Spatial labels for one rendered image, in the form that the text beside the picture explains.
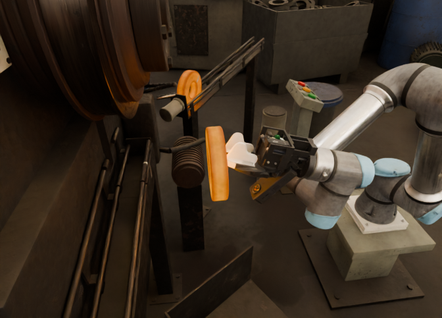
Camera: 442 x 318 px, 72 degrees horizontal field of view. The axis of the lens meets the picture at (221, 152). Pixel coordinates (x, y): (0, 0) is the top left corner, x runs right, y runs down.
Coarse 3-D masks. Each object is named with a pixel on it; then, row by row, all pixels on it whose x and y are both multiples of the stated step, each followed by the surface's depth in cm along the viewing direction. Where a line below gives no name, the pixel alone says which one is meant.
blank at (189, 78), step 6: (186, 72) 121; (192, 72) 122; (180, 78) 120; (186, 78) 119; (192, 78) 123; (198, 78) 128; (180, 84) 119; (186, 84) 120; (192, 84) 128; (198, 84) 129; (180, 90) 120; (186, 90) 121; (192, 90) 130; (198, 90) 130; (186, 96) 122; (192, 96) 129
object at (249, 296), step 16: (240, 256) 58; (224, 272) 57; (240, 272) 61; (208, 288) 55; (224, 288) 60; (240, 288) 64; (256, 288) 65; (176, 304) 50; (192, 304) 54; (208, 304) 58; (224, 304) 62; (240, 304) 62; (256, 304) 62; (272, 304) 62
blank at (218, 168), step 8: (208, 128) 62; (216, 128) 61; (208, 136) 59; (216, 136) 59; (208, 144) 58; (216, 144) 58; (224, 144) 58; (208, 152) 62; (216, 152) 57; (224, 152) 57; (208, 160) 68; (216, 160) 57; (224, 160) 57; (208, 168) 70; (216, 168) 57; (224, 168) 57; (216, 176) 57; (224, 176) 57; (216, 184) 58; (224, 184) 58; (216, 192) 59; (224, 192) 59; (216, 200) 62
